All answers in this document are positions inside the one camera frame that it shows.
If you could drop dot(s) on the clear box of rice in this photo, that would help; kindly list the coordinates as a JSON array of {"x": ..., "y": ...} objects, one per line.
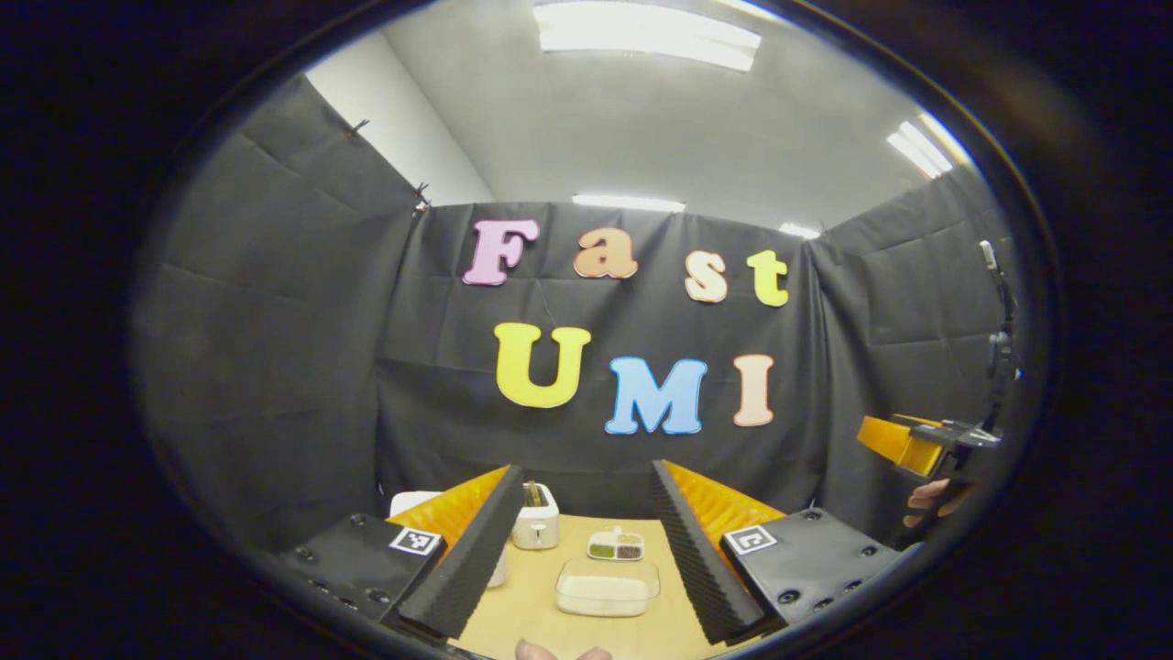
[{"x": 607, "y": 587}]

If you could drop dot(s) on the ceiling light panel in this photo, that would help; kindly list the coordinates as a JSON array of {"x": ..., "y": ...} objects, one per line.
[
  {"x": 628, "y": 203},
  {"x": 641, "y": 32},
  {"x": 799, "y": 231},
  {"x": 919, "y": 149}
]

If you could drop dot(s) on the white rice cooker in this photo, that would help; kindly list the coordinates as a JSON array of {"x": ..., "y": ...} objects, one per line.
[{"x": 412, "y": 502}]

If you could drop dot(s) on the brown toast slice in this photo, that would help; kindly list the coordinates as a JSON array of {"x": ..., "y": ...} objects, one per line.
[{"x": 532, "y": 495}]

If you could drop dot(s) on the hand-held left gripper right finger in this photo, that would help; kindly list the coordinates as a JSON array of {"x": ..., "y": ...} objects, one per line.
[{"x": 696, "y": 559}]

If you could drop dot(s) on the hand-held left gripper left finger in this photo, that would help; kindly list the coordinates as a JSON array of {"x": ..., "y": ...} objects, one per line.
[{"x": 467, "y": 568}]

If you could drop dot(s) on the white divided grain dish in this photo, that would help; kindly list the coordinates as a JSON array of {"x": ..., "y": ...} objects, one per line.
[{"x": 616, "y": 548}]

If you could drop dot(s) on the black stand pole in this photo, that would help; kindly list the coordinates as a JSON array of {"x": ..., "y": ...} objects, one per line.
[{"x": 1001, "y": 348}]

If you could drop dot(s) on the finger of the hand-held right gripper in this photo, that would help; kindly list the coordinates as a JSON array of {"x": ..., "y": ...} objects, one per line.
[
  {"x": 893, "y": 442},
  {"x": 962, "y": 436}
]

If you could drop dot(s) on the white toaster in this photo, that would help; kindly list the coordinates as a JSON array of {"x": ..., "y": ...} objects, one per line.
[{"x": 536, "y": 527}]

